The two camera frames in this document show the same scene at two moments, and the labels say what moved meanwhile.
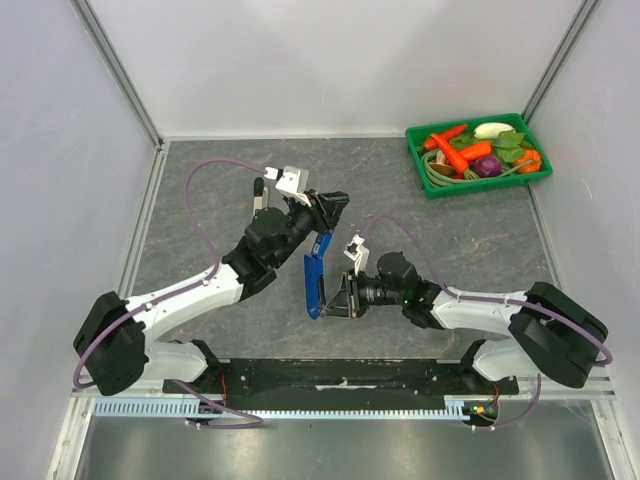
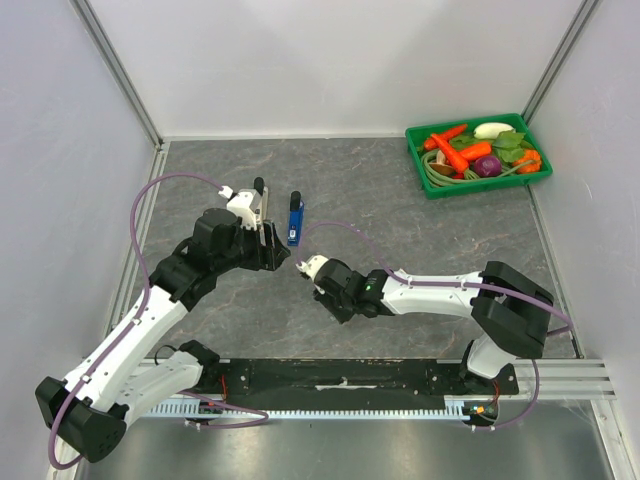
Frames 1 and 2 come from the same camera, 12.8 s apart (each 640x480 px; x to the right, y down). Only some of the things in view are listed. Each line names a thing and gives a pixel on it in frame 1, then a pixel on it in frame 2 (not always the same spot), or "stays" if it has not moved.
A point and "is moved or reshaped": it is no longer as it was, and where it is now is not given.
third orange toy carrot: (430, 142) stays
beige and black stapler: (261, 195) stays
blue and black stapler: (313, 274) is moved or reshaped
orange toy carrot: (454, 157) stays
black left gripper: (326, 209) -> (269, 257)
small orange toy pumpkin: (532, 167) stays
